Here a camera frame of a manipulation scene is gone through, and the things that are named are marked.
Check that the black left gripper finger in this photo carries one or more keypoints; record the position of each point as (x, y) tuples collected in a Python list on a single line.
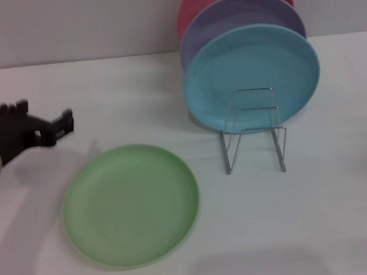
[(59, 126), (7, 113)]

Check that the green plate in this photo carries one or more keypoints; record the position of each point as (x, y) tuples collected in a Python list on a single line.
[(132, 208)]

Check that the purple plate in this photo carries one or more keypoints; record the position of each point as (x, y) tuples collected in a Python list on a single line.
[(224, 21)]

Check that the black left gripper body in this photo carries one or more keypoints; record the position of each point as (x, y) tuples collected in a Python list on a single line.
[(13, 139)]

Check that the blue plate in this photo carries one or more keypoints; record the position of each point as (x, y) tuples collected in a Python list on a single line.
[(249, 71)]

